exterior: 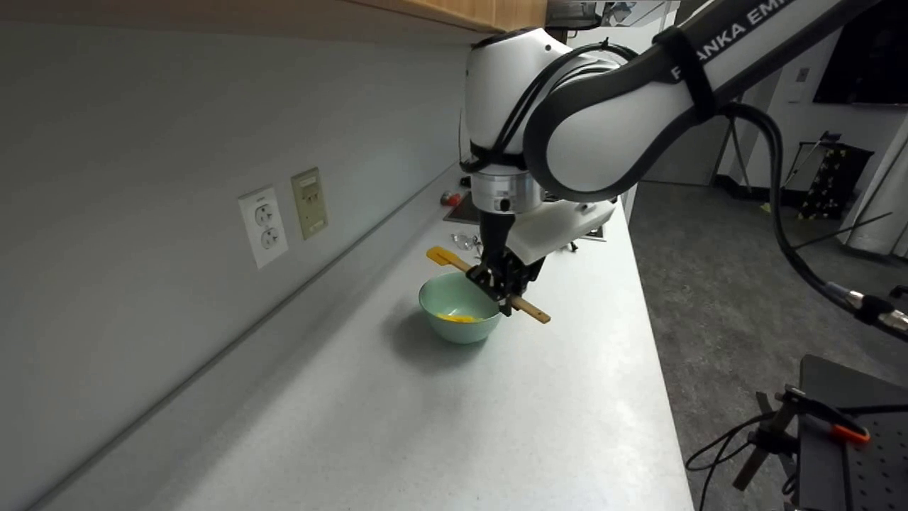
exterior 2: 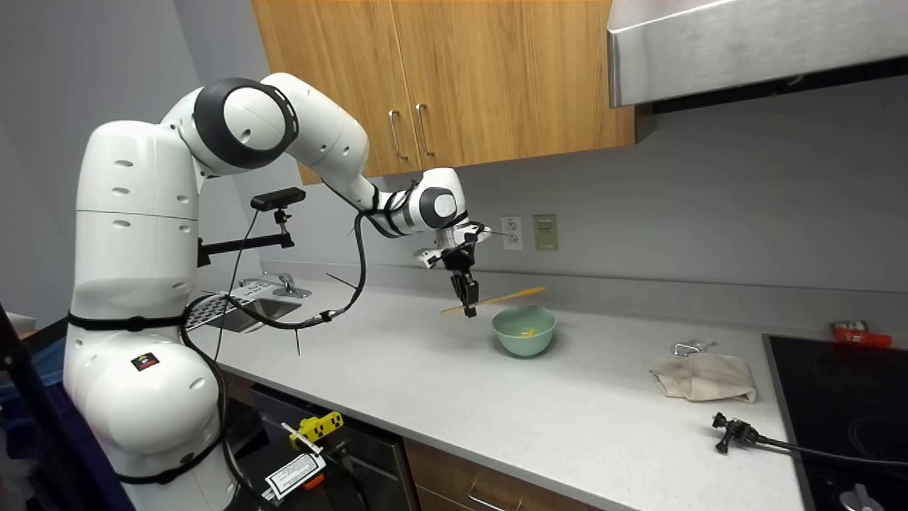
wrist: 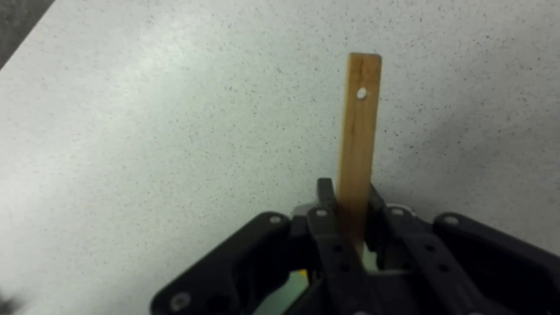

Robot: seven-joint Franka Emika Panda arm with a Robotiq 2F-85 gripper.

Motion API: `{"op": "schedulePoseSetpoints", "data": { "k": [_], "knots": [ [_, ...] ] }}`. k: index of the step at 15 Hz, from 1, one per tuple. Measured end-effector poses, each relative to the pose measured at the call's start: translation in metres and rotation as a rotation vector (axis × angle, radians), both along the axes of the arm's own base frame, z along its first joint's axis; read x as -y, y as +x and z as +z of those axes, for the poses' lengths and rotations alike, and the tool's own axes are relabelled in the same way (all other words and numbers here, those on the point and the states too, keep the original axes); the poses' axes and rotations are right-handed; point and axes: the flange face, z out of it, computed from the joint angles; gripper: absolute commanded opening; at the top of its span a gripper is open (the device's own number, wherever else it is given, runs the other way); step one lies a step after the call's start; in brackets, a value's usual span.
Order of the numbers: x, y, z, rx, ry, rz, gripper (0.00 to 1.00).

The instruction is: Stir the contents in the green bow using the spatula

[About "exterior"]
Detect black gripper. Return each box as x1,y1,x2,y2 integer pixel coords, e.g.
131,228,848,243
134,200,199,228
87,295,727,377
462,207,547,322

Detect wooden spatula with yellow head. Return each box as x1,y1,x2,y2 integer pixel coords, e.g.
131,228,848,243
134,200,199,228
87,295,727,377
424,245,553,328

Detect yellow food pieces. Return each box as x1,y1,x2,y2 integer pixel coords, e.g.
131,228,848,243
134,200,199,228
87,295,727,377
436,306,483,331

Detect green bowl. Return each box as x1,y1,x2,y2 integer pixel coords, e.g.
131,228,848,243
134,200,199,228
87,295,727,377
415,272,506,346

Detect black perforated board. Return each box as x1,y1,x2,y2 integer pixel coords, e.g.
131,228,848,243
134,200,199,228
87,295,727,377
794,353,908,511

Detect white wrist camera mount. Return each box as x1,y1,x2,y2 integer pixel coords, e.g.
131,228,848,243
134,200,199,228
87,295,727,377
502,197,619,271

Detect beige wall switch plate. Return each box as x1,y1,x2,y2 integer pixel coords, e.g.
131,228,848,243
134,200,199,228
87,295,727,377
289,166,331,243

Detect white wall outlet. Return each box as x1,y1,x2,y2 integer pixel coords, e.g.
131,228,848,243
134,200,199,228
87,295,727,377
236,186,292,272

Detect wooden wall cabinet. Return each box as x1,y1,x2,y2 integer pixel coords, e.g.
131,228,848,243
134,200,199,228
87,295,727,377
353,0,551,37

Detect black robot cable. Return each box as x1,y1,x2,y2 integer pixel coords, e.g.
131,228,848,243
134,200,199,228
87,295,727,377
724,101,908,341

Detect black tripod with cables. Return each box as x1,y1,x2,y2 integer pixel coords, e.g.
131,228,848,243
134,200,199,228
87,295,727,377
680,389,805,497

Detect black wire rack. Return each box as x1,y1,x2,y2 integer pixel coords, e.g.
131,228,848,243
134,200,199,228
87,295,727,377
781,129,876,228

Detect red handled clamp tool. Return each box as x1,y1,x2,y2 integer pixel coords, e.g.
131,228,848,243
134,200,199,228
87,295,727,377
777,383,879,451

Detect dark wall monitor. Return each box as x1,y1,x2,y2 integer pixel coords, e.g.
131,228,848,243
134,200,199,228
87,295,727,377
808,0,908,109

